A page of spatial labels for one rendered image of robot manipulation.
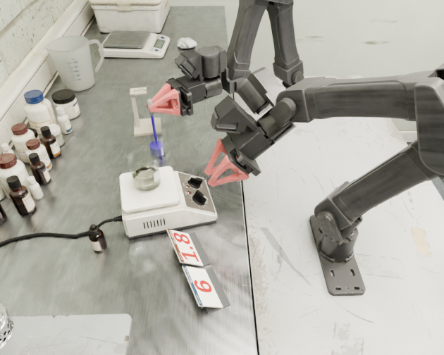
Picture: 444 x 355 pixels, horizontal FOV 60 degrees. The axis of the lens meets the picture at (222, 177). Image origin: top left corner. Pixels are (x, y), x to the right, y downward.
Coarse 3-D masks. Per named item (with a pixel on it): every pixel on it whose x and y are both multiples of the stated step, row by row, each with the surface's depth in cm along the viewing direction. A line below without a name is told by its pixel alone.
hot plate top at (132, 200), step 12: (168, 168) 86; (120, 180) 83; (168, 180) 83; (132, 192) 81; (156, 192) 81; (168, 192) 81; (132, 204) 78; (144, 204) 78; (156, 204) 78; (168, 204) 79
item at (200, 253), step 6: (168, 234) 78; (192, 234) 83; (192, 240) 82; (198, 240) 82; (174, 246) 76; (192, 246) 80; (198, 246) 80; (198, 252) 79; (204, 252) 79; (198, 258) 78; (204, 258) 78; (186, 264) 76; (192, 264) 75; (198, 264) 76; (204, 264) 77
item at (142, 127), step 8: (136, 88) 107; (144, 88) 107; (136, 104) 108; (136, 112) 110; (136, 120) 111; (144, 120) 116; (160, 120) 116; (136, 128) 113; (144, 128) 113; (152, 128) 113; (160, 128) 113; (136, 136) 111
